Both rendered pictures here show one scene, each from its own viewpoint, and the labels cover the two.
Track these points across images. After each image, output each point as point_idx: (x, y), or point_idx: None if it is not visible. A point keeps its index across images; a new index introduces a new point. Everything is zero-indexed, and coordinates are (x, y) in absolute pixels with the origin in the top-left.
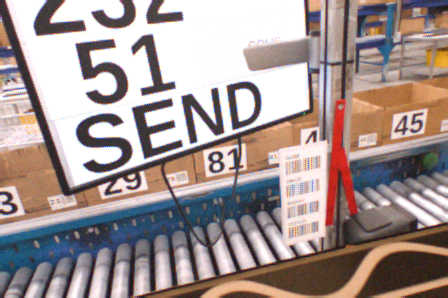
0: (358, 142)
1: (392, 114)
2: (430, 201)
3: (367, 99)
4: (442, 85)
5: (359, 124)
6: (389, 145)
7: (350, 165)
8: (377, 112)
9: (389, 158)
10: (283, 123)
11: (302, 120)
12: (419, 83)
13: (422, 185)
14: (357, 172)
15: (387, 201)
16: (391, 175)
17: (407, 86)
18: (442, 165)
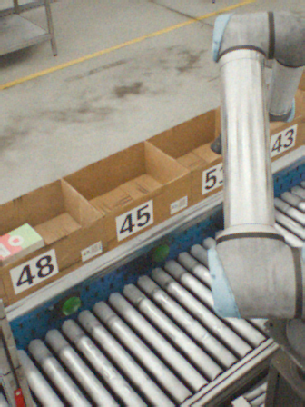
0: (81, 257)
1: (113, 218)
2: (158, 311)
3: (93, 173)
4: (179, 133)
5: (78, 240)
6: (116, 249)
7: (74, 289)
8: (96, 222)
9: (117, 266)
10: None
11: (14, 221)
12: (150, 143)
13: (153, 286)
14: None
15: (117, 321)
16: None
17: (138, 146)
18: None
